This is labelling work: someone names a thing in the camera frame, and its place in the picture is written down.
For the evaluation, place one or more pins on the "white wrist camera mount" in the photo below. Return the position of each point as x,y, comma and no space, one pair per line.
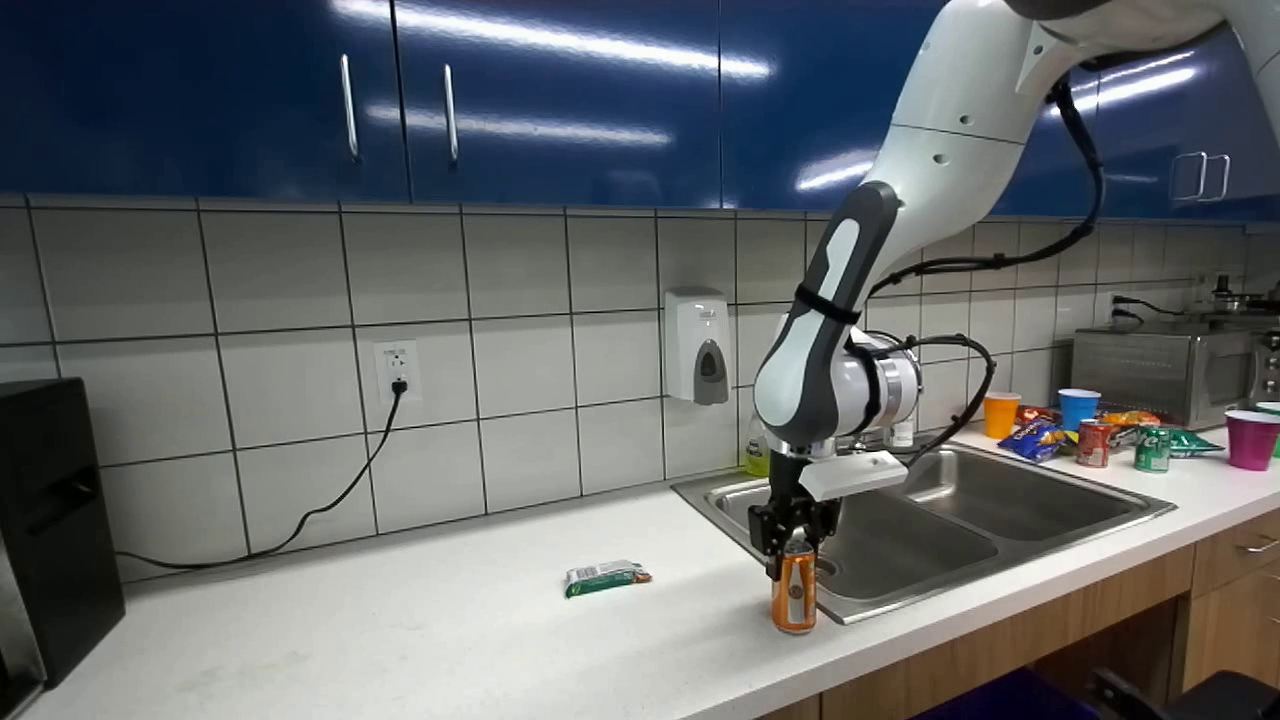
838,478

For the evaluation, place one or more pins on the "black appliance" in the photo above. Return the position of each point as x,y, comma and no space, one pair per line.
57,564

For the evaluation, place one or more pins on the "white wall outlet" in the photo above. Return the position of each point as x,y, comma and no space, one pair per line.
396,366

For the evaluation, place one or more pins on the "orange drink can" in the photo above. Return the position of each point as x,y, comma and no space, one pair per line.
792,591

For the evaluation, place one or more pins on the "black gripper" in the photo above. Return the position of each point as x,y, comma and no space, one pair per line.
788,510

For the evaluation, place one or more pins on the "green snack packet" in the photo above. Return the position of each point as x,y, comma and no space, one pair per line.
602,579

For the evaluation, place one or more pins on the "orange cup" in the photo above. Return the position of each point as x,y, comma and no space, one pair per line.
1002,415

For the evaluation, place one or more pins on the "green cup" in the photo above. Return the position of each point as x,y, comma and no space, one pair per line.
1153,455

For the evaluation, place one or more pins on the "red cup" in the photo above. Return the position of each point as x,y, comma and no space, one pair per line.
1095,445

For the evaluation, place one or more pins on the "stainless steel sink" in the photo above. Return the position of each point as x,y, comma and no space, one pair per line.
962,516

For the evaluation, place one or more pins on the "colourful snack packets pile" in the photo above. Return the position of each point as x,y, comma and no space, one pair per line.
1041,437

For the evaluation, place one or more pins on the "blue cup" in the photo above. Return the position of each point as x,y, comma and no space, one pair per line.
1076,407

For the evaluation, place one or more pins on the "blue recycling bin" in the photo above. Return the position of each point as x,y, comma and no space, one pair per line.
1014,697

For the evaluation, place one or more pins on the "blue upper cabinets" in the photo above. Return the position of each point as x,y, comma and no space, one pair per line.
455,101

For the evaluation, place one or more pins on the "purple cup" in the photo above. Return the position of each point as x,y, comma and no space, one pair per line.
1250,437

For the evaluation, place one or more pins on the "stainless steel microwave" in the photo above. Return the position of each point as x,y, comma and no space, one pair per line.
1179,375

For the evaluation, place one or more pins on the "white soap dispenser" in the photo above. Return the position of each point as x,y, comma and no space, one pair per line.
697,351

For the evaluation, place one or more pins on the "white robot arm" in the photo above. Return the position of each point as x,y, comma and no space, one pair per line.
954,143

